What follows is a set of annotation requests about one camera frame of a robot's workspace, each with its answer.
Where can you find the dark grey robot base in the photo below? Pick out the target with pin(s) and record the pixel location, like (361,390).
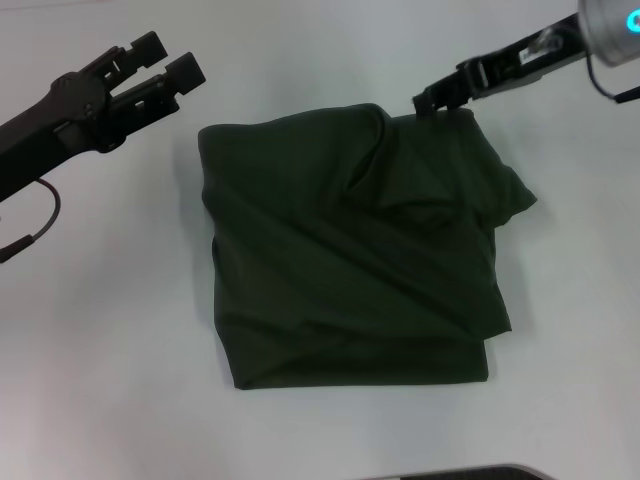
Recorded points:
(475,472)

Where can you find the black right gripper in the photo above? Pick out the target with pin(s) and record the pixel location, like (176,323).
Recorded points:
(535,55)

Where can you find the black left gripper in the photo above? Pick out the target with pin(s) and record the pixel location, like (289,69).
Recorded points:
(45,130)

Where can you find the dark green printed t-shirt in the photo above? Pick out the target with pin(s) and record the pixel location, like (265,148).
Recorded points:
(325,250)

